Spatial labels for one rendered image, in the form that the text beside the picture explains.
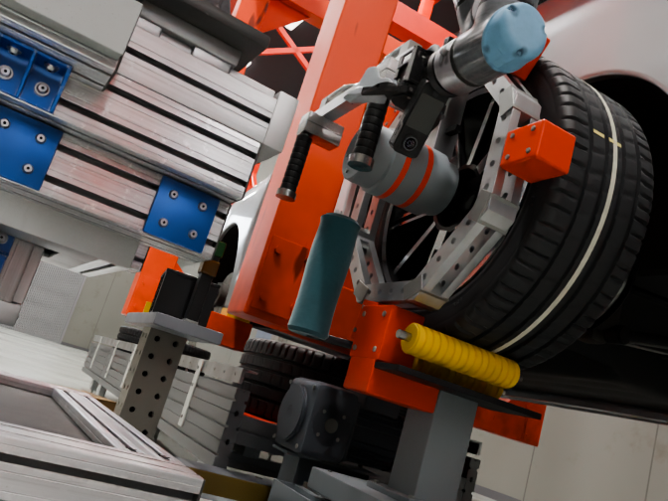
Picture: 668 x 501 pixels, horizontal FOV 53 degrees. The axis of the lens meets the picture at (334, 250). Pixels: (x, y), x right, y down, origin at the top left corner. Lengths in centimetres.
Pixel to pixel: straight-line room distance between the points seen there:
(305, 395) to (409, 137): 80
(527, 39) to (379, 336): 63
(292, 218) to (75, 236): 87
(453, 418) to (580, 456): 508
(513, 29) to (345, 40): 117
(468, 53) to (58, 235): 62
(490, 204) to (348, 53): 95
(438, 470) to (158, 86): 87
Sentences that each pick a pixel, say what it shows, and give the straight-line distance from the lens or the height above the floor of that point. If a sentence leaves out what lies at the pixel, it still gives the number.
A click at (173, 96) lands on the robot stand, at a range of 96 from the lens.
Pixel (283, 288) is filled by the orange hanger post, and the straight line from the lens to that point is 176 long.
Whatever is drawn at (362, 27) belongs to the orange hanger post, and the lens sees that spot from 204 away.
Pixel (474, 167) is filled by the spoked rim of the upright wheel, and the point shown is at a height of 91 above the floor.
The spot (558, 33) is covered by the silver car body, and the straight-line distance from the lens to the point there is 204.
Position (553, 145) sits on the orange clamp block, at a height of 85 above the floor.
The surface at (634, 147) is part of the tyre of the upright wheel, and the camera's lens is 136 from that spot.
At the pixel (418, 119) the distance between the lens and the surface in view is 101.
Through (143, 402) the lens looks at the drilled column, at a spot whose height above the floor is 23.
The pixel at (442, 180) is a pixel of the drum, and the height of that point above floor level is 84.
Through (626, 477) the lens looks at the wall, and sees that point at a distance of 613.
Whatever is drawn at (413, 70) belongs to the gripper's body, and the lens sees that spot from 104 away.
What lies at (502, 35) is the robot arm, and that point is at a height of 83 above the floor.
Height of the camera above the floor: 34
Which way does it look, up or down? 13 degrees up
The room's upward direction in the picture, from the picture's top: 17 degrees clockwise
